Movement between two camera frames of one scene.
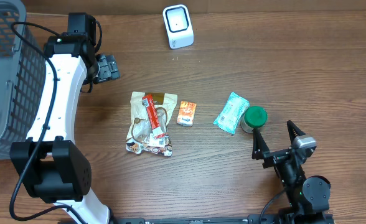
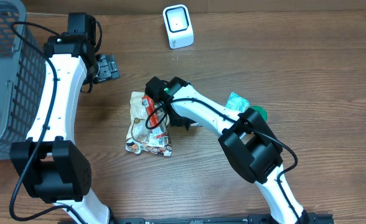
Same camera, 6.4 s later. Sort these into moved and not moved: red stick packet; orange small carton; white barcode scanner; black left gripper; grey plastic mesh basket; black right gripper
Moved: orange small carton; black right gripper
Not moved: grey plastic mesh basket; red stick packet; white barcode scanner; black left gripper
